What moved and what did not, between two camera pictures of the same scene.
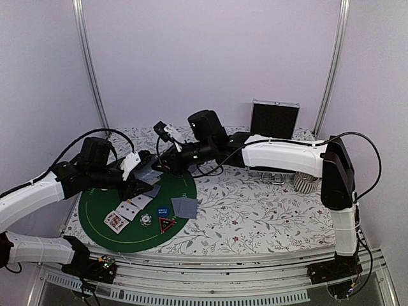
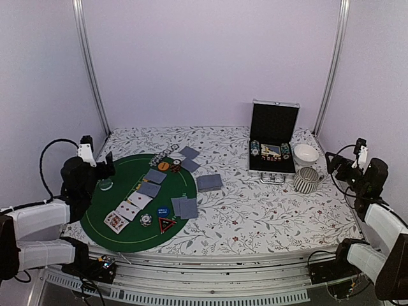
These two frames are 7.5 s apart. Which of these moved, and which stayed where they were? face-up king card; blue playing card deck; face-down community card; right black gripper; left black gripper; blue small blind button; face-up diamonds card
Moved: left black gripper; right black gripper; blue playing card deck
Stayed: face-up king card; face-down community card; blue small blind button; face-up diamonds card
